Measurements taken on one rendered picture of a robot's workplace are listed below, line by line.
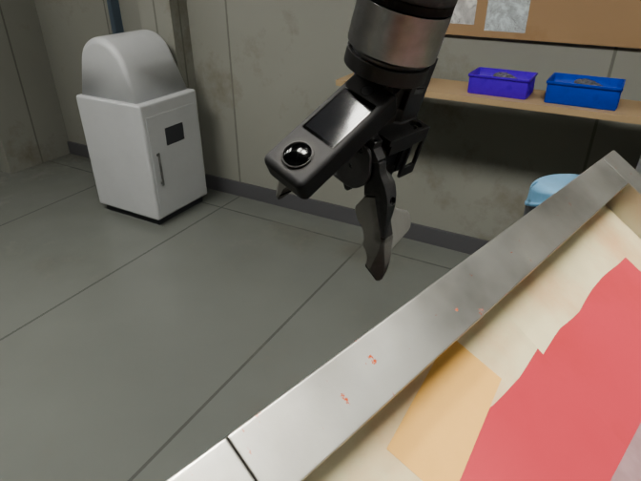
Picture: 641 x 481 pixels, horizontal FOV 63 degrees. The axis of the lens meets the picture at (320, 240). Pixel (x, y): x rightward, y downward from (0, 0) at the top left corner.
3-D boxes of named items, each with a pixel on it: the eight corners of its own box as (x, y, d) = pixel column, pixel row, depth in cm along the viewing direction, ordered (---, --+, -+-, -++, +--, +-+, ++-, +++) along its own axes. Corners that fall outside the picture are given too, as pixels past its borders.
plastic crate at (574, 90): (619, 100, 246) (626, 78, 241) (617, 112, 229) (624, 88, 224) (548, 93, 259) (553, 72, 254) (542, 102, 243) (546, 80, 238)
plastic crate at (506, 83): (534, 92, 262) (538, 72, 257) (527, 100, 246) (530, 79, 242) (476, 85, 274) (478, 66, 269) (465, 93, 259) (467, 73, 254)
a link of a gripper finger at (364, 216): (429, 263, 53) (412, 175, 50) (394, 287, 49) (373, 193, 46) (404, 261, 55) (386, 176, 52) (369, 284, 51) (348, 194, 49)
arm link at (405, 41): (416, 24, 36) (333, -19, 40) (396, 85, 39) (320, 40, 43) (470, 15, 41) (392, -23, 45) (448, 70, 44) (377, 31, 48)
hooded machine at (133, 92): (211, 200, 414) (192, 31, 353) (162, 228, 373) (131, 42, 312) (152, 185, 442) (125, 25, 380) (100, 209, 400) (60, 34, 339)
